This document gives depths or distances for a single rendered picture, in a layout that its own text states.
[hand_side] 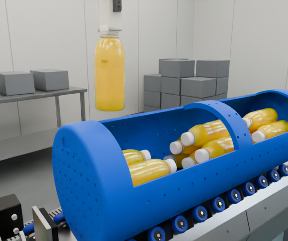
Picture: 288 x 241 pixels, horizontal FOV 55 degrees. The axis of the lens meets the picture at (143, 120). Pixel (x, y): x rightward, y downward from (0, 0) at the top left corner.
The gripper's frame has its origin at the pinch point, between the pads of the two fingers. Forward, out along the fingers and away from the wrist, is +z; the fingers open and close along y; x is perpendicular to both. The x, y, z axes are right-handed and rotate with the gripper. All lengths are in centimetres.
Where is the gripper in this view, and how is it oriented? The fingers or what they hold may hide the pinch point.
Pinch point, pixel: (109, 14)
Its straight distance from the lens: 62.7
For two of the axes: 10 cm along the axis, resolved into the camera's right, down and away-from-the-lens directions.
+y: -6.1, -2.0, 7.7
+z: 0.0, 9.7, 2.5
